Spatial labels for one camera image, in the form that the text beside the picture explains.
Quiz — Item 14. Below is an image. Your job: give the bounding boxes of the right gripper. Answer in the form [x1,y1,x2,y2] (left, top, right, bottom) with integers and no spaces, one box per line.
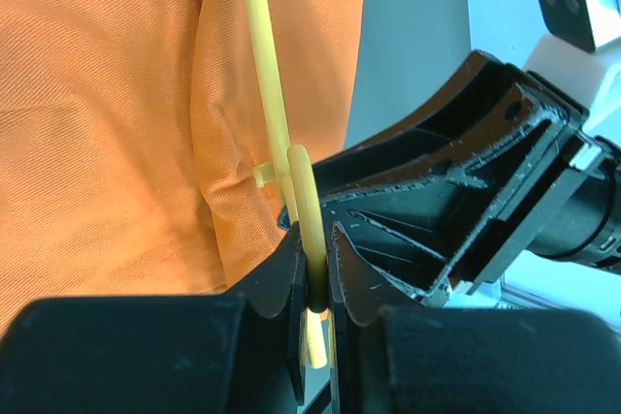
[528,137,620,269]

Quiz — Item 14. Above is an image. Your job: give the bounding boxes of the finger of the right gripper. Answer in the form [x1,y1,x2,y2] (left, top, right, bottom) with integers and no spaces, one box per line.
[313,51,587,305]

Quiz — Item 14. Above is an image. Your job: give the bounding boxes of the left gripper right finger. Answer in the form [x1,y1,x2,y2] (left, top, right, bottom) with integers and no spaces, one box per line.
[328,224,620,413]

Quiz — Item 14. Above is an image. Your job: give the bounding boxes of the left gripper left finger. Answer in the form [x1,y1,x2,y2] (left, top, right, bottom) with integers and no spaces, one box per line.
[1,227,306,413]

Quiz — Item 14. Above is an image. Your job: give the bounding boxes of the yellow hanger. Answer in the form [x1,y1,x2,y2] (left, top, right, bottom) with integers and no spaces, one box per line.
[245,0,328,368]

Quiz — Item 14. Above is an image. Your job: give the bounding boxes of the orange trousers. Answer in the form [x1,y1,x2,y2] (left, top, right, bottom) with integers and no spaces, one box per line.
[0,0,368,337]

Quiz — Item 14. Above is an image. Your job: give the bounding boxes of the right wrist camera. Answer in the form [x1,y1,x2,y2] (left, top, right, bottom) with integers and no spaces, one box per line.
[525,0,620,121]

